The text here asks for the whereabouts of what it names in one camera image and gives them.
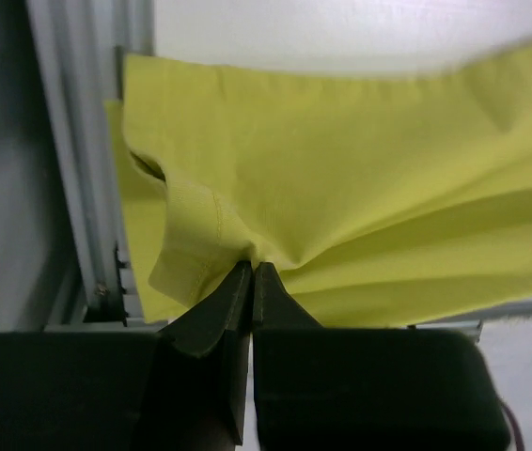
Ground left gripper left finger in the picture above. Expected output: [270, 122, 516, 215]
[0, 262, 252, 450]

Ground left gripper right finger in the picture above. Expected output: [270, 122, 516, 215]
[253, 263, 511, 450]

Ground yellow-green trousers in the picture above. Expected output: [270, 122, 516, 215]
[105, 39, 532, 327]

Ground aluminium table frame rail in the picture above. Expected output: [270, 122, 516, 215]
[26, 1, 153, 330]

